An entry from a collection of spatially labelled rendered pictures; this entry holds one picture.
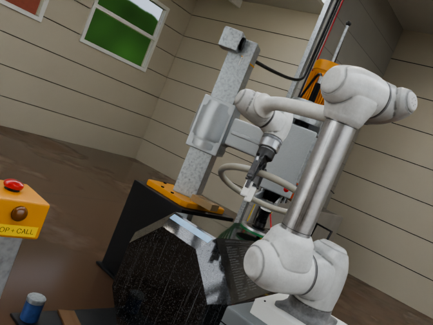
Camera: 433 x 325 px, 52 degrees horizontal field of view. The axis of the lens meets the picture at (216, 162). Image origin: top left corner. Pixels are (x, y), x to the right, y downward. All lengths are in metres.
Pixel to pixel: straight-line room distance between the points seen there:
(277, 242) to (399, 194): 6.15
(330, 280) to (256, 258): 0.29
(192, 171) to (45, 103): 5.68
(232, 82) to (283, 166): 1.01
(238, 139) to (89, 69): 6.06
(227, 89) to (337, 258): 2.10
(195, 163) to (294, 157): 1.02
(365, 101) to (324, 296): 0.66
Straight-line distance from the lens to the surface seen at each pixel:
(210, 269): 2.30
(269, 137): 1.90
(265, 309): 1.62
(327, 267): 1.56
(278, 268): 1.42
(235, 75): 3.43
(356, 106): 1.40
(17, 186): 0.98
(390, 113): 1.51
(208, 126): 3.34
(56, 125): 9.04
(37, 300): 2.67
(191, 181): 3.44
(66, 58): 8.86
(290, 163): 2.65
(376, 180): 7.63
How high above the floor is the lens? 1.35
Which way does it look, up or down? 4 degrees down
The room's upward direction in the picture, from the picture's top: 22 degrees clockwise
